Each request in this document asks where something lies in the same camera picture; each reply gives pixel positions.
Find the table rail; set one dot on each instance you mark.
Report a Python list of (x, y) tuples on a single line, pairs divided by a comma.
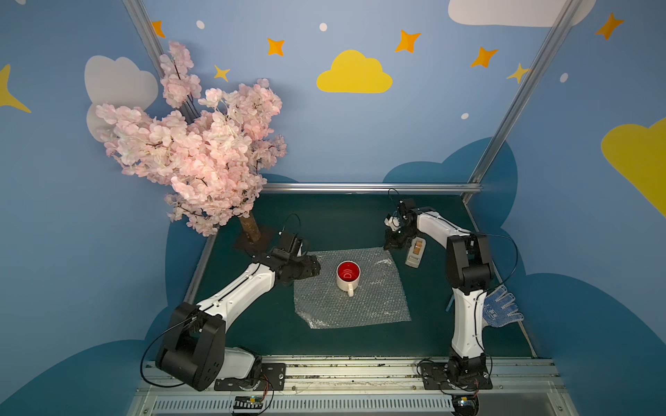
[(500, 278), (199, 272)]

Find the clear bubble wrap sheet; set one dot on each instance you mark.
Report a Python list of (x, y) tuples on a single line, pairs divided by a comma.
[(379, 297)]

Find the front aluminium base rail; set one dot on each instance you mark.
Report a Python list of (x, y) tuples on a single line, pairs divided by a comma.
[(336, 385)]

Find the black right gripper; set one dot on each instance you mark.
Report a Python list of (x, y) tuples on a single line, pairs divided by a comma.
[(395, 238)]

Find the right side table rail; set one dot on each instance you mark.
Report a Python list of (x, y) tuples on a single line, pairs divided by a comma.
[(500, 278)]

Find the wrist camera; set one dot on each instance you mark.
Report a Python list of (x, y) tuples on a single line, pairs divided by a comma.
[(291, 244), (393, 222)]

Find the white mug red inside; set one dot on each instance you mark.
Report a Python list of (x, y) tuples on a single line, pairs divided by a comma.
[(347, 277)]

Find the aluminium corner post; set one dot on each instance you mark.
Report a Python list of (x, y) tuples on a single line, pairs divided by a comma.
[(548, 50), (141, 20)]

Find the blue dotted work glove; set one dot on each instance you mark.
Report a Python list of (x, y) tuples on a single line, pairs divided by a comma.
[(500, 309)]

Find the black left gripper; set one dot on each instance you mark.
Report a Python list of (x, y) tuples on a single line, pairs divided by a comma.
[(307, 266)]

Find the pink cherry blossom tree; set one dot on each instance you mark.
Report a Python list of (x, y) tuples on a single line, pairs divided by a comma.
[(214, 163)]

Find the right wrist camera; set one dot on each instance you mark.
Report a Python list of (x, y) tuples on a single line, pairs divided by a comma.
[(393, 222)]

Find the right aluminium corner post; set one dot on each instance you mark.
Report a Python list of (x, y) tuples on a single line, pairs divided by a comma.
[(548, 50)]

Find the left side table rail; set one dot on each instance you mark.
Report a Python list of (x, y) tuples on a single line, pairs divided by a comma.
[(199, 272)]

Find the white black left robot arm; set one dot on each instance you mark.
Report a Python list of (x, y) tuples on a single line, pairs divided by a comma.
[(193, 349)]

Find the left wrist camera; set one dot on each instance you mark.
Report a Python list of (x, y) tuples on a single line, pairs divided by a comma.
[(291, 244)]

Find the small electronics board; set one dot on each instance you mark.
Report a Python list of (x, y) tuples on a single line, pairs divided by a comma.
[(247, 405), (465, 406)]

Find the white tape dispenser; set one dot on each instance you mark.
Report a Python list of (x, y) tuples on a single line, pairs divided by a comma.
[(413, 261)]

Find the right small electronics board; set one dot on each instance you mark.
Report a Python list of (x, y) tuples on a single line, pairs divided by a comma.
[(465, 406)]

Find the back aluminium frame rail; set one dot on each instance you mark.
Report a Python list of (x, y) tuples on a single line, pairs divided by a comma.
[(370, 188)]

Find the left aluminium corner post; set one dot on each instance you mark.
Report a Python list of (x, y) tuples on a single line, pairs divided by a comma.
[(141, 20)]

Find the left small electronics board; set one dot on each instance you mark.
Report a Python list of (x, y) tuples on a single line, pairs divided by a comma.
[(247, 405)]

